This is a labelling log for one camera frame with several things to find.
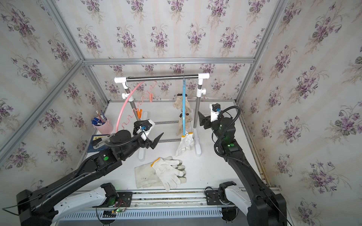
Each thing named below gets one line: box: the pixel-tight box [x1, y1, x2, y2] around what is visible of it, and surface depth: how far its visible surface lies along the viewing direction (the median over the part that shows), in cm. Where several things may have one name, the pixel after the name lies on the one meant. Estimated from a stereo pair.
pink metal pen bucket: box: [92, 116, 114, 135], surface depth 97 cm
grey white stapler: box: [90, 133, 116, 150], surface depth 93 cm
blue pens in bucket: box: [90, 110, 108, 127], surface depth 97 cm
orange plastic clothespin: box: [136, 108, 143, 120], surface depth 81 cm
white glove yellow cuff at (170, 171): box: [150, 155, 187, 192], surface depth 83 cm
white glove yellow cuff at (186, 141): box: [175, 132, 195, 157], surface depth 80 cm
